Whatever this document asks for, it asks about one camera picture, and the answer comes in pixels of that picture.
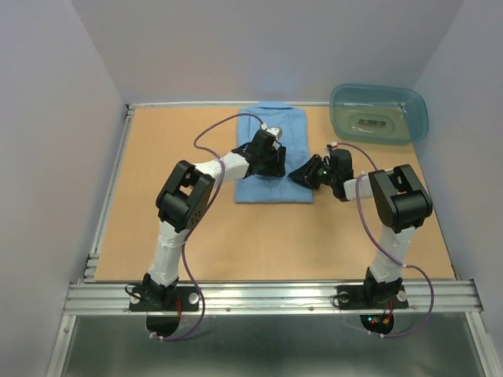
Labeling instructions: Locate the aluminium left side rail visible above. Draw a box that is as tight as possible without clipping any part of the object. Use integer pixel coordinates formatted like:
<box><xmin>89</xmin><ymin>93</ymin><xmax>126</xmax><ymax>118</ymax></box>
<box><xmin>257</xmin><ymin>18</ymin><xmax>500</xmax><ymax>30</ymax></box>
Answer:
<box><xmin>79</xmin><ymin>104</ymin><xmax>134</xmax><ymax>284</ymax></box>

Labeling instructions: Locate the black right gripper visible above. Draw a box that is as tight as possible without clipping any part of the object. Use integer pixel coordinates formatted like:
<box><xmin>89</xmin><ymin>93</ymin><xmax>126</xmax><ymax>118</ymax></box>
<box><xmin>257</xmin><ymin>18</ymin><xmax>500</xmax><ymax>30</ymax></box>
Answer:
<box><xmin>288</xmin><ymin>153</ymin><xmax>336</xmax><ymax>189</ymax></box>

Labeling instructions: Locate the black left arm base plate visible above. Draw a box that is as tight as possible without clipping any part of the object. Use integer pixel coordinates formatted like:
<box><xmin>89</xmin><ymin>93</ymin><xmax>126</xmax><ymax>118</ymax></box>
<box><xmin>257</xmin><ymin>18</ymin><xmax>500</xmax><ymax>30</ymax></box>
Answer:
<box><xmin>124</xmin><ymin>284</ymin><xmax>200</xmax><ymax>313</ymax></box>

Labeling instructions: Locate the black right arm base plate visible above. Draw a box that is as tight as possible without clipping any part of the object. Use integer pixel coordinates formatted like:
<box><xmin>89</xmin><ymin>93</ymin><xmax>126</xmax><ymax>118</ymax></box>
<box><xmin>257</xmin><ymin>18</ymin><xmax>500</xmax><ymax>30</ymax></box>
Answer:
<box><xmin>332</xmin><ymin>284</ymin><xmax>409</xmax><ymax>310</ymax></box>

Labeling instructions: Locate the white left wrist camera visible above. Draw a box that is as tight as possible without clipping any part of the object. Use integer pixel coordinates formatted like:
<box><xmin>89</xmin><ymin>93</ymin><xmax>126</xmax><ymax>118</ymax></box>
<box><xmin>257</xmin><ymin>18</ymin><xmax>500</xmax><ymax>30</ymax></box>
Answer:
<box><xmin>260</xmin><ymin>123</ymin><xmax>283</xmax><ymax>140</ymax></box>

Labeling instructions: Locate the aluminium front rail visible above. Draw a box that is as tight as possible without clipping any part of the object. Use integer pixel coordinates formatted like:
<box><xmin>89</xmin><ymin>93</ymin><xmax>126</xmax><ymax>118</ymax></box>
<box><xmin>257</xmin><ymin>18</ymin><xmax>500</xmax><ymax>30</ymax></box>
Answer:
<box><xmin>63</xmin><ymin>280</ymin><xmax>483</xmax><ymax>317</ymax></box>

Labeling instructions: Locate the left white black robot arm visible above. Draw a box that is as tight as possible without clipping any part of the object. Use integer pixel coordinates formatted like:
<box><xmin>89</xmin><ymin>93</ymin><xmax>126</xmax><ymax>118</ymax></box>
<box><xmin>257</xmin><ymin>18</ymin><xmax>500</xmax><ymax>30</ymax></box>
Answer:
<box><xmin>140</xmin><ymin>123</ymin><xmax>286</xmax><ymax>309</ymax></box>

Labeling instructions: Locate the aluminium rail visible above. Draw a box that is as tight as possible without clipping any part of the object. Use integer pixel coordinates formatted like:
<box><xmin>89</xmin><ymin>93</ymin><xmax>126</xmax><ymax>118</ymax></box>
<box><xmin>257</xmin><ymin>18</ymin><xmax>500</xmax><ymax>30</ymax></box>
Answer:
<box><xmin>79</xmin><ymin>104</ymin><xmax>134</xmax><ymax>284</ymax></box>
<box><xmin>63</xmin><ymin>280</ymin><xmax>483</xmax><ymax>317</ymax></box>

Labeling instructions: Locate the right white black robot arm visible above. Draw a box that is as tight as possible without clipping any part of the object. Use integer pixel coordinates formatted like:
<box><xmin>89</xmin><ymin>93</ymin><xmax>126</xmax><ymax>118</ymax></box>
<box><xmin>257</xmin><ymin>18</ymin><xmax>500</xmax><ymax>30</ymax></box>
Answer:
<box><xmin>288</xmin><ymin>145</ymin><xmax>433</xmax><ymax>310</ymax></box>

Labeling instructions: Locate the light blue shirt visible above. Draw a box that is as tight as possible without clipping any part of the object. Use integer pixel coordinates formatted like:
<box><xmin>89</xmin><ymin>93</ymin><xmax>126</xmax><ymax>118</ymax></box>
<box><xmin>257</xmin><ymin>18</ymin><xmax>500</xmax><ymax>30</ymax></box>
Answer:
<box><xmin>234</xmin><ymin>102</ymin><xmax>314</xmax><ymax>203</ymax></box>

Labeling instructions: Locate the teal plastic bin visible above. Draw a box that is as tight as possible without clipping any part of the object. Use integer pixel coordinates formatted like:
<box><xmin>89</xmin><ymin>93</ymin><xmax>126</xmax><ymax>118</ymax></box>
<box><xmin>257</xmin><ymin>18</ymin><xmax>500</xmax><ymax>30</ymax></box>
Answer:
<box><xmin>329</xmin><ymin>84</ymin><xmax>429</xmax><ymax>145</ymax></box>

